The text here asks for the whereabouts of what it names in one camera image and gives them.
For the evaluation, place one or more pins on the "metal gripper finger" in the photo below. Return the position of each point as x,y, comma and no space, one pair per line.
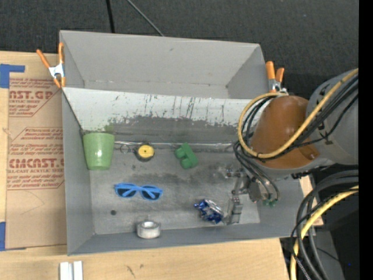
234,174
234,210

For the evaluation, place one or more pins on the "blue and silver crumpled packet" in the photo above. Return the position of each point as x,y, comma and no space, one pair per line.
208,211

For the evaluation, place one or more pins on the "green toy block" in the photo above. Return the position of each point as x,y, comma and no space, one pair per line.
186,155

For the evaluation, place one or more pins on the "grey metal bin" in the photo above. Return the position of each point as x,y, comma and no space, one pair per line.
180,185

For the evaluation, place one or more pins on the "grey tape roll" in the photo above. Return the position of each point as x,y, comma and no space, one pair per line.
148,230

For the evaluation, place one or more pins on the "blue sunglasses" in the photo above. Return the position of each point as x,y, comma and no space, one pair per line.
145,192

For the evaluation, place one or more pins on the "yellow and black round disc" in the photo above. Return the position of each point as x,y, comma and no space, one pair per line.
144,151

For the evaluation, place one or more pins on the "green plastic cup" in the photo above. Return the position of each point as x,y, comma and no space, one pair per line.
98,150

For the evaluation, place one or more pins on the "brown cardboard board red print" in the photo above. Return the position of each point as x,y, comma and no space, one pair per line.
32,144

